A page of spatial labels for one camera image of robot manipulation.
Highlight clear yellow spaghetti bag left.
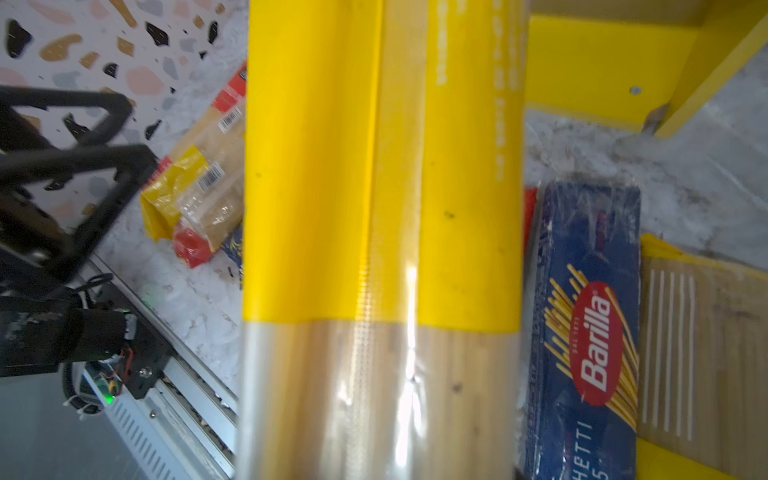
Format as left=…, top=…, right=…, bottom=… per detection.
left=140, top=99, right=247, bottom=251

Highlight blue Barilla spaghetti box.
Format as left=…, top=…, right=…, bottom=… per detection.
left=523, top=181, right=641, bottom=479

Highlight red top spaghetti bag far-left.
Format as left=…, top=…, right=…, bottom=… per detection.
left=169, top=64, right=248, bottom=269

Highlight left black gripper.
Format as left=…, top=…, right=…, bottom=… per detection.
left=1, top=86, right=157, bottom=298

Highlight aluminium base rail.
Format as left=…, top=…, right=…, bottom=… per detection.
left=83, top=254, right=242, bottom=479

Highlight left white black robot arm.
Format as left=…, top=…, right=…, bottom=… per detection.
left=1, top=86, right=157, bottom=377

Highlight yellow top spaghetti bag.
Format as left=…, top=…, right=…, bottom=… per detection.
left=236, top=1, right=528, bottom=479

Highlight yellow shelf pink blue boards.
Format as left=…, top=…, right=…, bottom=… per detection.
left=526, top=1, right=767, bottom=138

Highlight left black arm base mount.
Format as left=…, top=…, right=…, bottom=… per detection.
left=94, top=282, right=175, bottom=400

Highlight dark blue spaghetti bag left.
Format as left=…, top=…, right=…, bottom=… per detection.
left=221, top=224, right=244, bottom=283

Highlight yellow Statime spaghetti bag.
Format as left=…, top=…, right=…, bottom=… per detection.
left=638, top=235, right=767, bottom=479

